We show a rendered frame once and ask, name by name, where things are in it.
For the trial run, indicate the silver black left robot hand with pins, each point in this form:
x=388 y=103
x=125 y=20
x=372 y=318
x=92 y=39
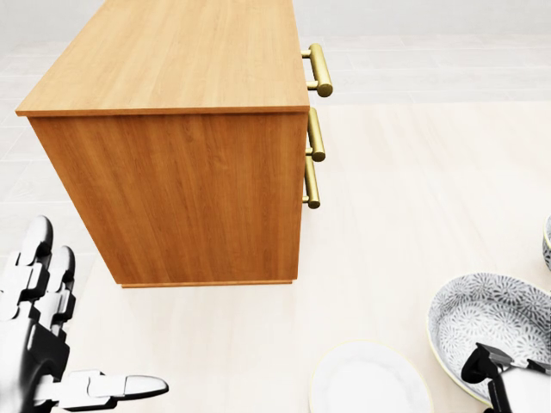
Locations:
x=41 y=327

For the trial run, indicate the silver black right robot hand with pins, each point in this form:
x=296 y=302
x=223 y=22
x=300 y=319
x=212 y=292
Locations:
x=499 y=378

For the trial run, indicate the white plate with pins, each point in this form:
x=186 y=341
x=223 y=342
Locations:
x=370 y=378

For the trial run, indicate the grey patterned bowl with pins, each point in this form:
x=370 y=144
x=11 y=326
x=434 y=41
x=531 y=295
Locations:
x=547 y=241
x=486 y=318

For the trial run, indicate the wooden cabinet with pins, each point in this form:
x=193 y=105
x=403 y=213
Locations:
x=172 y=129

